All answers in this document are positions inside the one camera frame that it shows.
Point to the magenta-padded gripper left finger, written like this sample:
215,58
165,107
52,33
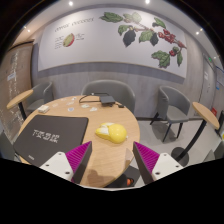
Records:
56,163

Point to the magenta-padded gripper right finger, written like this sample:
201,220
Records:
166,165

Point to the yellow computer mouse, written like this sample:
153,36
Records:
115,133

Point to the black mouse pad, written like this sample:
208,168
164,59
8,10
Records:
50,136

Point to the grey upholstered chair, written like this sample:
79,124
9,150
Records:
215,153
6,146
41,91
113,88
173,103

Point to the small white card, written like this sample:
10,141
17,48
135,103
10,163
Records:
85,106
70,103
70,109
93,109

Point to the small white box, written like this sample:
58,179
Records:
43,108

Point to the round wooden side table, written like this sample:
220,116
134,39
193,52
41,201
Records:
205,113
18,98

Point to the black adapter box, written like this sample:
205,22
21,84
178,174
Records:
107,100

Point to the grey door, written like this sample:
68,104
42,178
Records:
207,83

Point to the wooden wall panel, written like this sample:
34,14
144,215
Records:
16,70

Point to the white botanical wall mural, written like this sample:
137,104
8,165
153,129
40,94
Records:
100,43

